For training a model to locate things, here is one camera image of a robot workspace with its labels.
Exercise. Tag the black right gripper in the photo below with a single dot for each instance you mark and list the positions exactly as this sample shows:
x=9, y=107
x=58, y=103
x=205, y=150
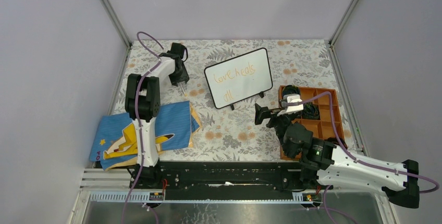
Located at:
x=261, y=113

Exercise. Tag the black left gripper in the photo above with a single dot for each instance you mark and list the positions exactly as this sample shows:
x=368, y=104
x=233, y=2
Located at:
x=182, y=76

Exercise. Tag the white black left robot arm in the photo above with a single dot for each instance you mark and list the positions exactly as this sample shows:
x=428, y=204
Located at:
x=143, y=101

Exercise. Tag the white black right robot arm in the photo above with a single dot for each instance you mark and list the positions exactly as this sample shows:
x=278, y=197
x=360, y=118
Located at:
x=324, y=162

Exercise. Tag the black whiteboard stand foot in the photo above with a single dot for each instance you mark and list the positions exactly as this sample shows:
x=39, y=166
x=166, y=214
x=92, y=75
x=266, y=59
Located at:
x=261, y=94

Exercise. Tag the black framed whiteboard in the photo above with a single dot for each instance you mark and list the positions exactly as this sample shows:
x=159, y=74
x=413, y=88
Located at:
x=239, y=78

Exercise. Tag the dark tape roll rear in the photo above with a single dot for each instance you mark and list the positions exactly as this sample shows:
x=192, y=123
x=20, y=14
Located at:
x=289, y=90

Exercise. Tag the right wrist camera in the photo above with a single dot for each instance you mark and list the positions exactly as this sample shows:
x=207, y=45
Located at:
x=290, y=104

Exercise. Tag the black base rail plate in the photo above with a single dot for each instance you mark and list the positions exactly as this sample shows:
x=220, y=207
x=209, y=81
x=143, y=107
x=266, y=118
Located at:
x=224, y=181

